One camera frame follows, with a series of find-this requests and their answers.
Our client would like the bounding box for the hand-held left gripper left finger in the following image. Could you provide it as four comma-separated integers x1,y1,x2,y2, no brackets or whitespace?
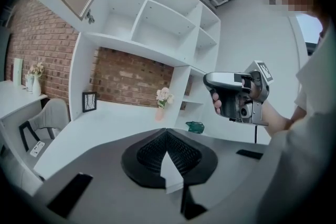
34,127,185,224

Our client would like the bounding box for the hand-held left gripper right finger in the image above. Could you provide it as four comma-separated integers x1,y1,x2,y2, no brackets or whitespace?
166,127,269,224

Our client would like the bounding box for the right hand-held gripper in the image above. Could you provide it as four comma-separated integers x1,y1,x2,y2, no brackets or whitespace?
204,60,274,127

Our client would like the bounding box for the person's right forearm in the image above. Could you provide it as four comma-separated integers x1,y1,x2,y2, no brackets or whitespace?
261,99,296,136

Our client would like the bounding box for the white desk with shelves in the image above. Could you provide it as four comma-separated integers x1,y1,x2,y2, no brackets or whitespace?
33,0,267,194

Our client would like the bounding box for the person's right hand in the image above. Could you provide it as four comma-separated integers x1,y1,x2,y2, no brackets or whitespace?
211,91,223,115

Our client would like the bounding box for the dark green tissue box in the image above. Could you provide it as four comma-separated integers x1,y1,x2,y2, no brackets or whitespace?
185,120,206,135

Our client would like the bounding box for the pale pink flower bouquet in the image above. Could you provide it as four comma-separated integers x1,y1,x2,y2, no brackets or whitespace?
156,87,175,108

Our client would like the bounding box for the white power strip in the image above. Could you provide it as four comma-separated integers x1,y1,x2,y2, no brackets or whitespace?
29,140,46,158

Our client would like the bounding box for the pink vase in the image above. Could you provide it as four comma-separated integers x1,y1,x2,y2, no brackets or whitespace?
155,106,165,122

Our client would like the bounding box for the grey upholstered chair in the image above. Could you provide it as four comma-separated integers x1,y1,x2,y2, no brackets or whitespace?
18,98,70,153

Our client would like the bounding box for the white vase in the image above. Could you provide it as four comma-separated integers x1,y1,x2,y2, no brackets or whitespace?
31,75,42,97

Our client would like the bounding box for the glass jar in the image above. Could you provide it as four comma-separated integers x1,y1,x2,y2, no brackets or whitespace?
25,73,35,93

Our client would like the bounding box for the white side table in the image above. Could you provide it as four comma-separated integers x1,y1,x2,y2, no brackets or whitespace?
0,79,49,140

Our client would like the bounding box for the cream flower bouquet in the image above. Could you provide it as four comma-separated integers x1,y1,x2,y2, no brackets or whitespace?
28,62,45,78

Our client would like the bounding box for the black picture frame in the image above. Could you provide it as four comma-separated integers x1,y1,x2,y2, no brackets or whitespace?
82,91,98,113

